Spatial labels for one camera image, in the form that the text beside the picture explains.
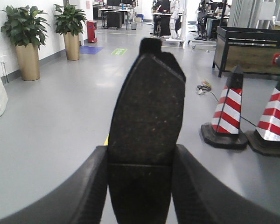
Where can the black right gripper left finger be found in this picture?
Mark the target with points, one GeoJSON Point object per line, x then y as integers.
{"type": "Point", "coordinates": [78, 200]}

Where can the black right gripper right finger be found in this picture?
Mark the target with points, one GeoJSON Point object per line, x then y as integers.
{"type": "Point", "coordinates": [200, 198]}

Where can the grey brake pad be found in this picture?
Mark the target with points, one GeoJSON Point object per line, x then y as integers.
{"type": "Point", "coordinates": [145, 126]}

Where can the left red white traffic cone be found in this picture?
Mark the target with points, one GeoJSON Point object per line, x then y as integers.
{"type": "Point", "coordinates": [224, 129]}

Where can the red white traffic cone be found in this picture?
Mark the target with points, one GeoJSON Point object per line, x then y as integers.
{"type": "Point", "coordinates": [265, 139]}
{"type": "Point", "coordinates": [224, 129]}

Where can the right red white traffic cone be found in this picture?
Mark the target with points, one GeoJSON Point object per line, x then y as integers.
{"type": "Point", "coordinates": [265, 139]}

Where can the blue floor mat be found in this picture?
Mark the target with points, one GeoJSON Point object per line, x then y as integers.
{"type": "Point", "coordinates": [90, 50]}

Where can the green safety floor sticker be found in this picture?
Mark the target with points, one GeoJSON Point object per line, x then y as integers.
{"type": "Point", "coordinates": [118, 52]}

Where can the near potted plant gold pot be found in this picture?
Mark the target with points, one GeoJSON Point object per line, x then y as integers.
{"type": "Point", "coordinates": [25, 28]}

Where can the potted plant gold pot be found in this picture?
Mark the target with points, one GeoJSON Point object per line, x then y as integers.
{"type": "Point", "coordinates": [25, 28]}
{"type": "Point", "coordinates": [69, 24]}

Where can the red fire extinguisher box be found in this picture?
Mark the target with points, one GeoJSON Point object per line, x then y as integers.
{"type": "Point", "coordinates": [91, 31]}

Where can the far potted plant gold pot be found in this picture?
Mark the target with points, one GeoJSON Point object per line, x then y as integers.
{"type": "Point", "coordinates": [69, 24]}

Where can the floor cable outlet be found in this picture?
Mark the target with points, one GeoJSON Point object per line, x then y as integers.
{"type": "Point", "coordinates": [204, 87]}

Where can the wooden crate black frame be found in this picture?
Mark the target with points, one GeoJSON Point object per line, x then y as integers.
{"type": "Point", "coordinates": [251, 48]}

